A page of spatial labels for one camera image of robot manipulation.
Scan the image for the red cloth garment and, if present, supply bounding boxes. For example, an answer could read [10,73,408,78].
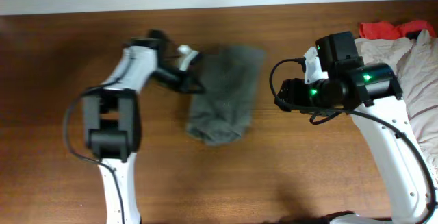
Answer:
[359,20,437,40]

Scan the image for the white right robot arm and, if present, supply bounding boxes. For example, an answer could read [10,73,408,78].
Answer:
[271,32,437,223]

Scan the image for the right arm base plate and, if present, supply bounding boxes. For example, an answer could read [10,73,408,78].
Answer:
[324,211,394,224]

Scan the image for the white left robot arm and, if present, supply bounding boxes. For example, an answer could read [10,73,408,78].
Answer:
[82,29,205,223]

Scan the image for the beige cloth garment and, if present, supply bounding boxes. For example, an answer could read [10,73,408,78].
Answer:
[355,29,437,177]

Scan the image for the grey cotton shorts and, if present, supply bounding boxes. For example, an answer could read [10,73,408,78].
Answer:
[185,45,266,146]

